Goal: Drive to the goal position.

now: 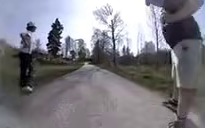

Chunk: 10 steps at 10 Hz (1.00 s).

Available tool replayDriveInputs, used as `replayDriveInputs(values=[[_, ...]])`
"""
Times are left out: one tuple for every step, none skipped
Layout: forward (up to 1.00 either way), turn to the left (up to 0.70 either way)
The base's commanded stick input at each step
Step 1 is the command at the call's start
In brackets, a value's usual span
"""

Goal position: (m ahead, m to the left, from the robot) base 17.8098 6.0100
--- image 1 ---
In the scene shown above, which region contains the tall bare tree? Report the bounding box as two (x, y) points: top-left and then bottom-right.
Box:
(92, 3), (127, 68)

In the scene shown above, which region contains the pale grey gravel path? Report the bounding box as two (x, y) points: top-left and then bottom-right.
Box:
(0, 63), (205, 128)

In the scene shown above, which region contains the dry grass bank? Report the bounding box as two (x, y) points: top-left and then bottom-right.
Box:
(98, 61), (205, 98)

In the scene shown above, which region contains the grass verge with dry patches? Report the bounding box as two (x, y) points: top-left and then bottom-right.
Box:
(0, 56), (86, 98)

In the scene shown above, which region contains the dark conifer tree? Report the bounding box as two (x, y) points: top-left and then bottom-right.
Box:
(45, 17), (65, 59)

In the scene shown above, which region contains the person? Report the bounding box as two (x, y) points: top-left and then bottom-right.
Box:
(18, 21), (38, 94)
(144, 0), (205, 128)

